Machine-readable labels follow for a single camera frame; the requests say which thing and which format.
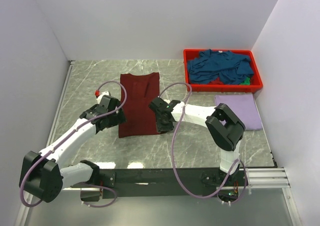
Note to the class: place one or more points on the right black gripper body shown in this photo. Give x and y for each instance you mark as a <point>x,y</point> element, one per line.
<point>162,126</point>

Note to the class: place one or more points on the blue t-shirt in bin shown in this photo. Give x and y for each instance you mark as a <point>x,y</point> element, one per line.
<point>230,68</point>

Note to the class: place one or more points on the folded lavender t-shirt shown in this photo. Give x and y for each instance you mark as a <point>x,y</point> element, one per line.
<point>243,105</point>

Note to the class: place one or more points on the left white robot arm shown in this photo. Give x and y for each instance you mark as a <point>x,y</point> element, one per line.
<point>43,175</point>

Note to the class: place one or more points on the red plastic bin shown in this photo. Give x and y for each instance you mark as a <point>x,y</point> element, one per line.
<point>255,82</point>

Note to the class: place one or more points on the aluminium frame rail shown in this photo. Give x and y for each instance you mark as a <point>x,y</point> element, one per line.
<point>253,177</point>

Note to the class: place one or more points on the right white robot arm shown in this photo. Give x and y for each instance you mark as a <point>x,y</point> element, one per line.
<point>226,129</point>

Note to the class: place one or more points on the green garment in bin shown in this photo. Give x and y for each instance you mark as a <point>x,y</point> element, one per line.
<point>247,81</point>

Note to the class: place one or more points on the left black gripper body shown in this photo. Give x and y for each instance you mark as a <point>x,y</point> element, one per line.
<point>116,118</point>

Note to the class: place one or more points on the dark red t-shirt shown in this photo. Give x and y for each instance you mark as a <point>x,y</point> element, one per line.
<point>141,90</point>

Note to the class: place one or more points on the black base beam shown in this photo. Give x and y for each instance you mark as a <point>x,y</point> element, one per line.
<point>175,183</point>

